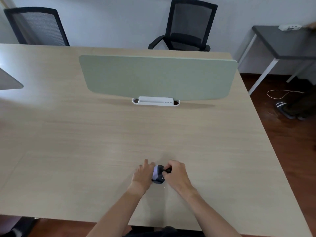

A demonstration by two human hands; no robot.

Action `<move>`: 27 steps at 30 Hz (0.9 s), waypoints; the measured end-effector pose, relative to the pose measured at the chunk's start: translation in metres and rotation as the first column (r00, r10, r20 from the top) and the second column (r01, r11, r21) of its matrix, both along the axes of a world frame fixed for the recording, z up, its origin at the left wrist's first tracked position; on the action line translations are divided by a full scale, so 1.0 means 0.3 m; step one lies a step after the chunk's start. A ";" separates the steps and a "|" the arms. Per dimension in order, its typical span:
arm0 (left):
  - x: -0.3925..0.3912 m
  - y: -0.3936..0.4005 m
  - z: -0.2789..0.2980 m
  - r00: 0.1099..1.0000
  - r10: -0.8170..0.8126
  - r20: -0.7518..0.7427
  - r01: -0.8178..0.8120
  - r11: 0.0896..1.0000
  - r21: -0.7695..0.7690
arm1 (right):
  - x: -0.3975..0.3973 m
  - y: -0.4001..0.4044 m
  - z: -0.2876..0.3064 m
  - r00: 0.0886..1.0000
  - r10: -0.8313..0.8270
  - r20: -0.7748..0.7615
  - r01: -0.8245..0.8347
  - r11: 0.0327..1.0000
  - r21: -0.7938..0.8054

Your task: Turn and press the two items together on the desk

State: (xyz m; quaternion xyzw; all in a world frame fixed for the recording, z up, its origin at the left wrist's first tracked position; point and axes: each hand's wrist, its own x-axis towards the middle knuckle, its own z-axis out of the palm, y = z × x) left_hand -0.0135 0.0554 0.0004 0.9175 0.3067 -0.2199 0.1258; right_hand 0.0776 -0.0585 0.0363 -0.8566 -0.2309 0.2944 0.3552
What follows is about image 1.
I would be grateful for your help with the white divider base bracket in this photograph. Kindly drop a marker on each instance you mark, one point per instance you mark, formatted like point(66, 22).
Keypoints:
point(156, 101)

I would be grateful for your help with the white power strip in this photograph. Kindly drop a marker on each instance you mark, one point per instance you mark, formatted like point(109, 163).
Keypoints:
point(290, 27)

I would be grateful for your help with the person's left fingers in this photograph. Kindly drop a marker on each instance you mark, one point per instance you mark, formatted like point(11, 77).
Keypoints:
point(147, 164)

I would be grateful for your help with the green desk divider panel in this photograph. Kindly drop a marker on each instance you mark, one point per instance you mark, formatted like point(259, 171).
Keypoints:
point(158, 77)

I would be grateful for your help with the person's right forearm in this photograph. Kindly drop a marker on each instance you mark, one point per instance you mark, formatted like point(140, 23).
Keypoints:
point(209, 214)

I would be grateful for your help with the person's left hand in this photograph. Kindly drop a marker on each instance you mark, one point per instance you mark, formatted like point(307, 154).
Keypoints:
point(142, 175)

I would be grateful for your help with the person's dark trousers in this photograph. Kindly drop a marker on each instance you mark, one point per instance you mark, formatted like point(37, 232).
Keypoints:
point(158, 232)

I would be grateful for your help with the grey desk divider panel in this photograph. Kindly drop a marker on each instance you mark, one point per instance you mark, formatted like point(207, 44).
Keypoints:
point(8, 81)

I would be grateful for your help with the small black and white device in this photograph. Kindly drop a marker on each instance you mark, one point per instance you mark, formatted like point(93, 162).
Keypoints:
point(158, 175)

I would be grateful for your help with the black slipper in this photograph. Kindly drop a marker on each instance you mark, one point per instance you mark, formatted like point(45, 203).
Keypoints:
point(284, 109)

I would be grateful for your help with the black mesh office chair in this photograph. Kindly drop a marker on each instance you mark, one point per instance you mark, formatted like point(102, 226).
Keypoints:
point(188, 25)
point(37, 26)

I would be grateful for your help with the person's right fingers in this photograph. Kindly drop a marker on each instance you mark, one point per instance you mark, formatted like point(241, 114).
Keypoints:
point(168, 167)

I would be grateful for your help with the person's left forearm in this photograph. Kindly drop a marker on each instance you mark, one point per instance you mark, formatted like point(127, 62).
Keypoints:
point(118, 211)

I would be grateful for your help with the dark grey side table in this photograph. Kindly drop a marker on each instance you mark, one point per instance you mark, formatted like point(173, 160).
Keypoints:
point(284, 46)

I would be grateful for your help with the person's right hand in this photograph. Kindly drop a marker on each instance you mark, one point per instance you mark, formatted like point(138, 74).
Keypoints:
point(178, 176)

